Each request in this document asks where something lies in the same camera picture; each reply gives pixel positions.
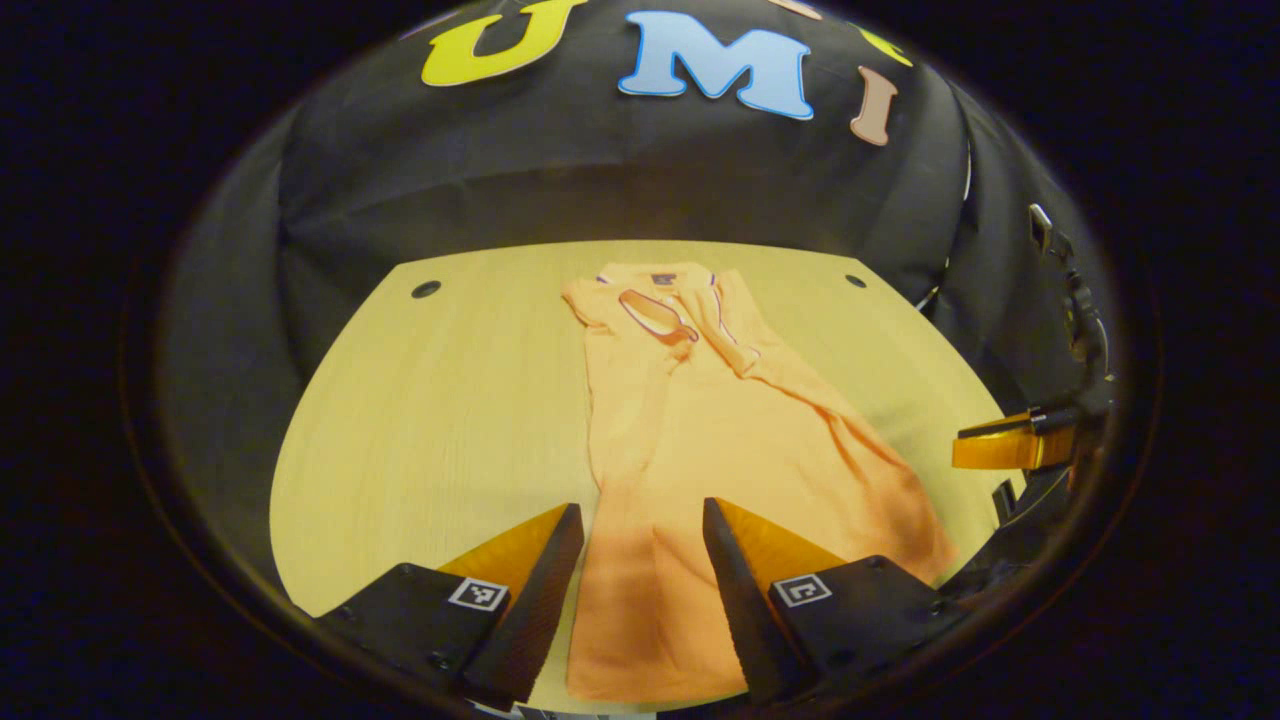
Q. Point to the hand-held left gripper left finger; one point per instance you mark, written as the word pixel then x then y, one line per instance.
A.
pixel 535 610

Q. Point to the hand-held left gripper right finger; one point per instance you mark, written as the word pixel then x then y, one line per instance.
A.
pixel 745 610

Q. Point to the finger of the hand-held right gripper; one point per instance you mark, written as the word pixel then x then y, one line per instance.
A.
pixel 1010 453
pixel 1015 422

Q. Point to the orange T-shirt with collar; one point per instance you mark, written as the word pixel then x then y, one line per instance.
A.
pixel 700 430

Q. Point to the black backdrop cloth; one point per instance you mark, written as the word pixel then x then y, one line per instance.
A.
pixel 600 170

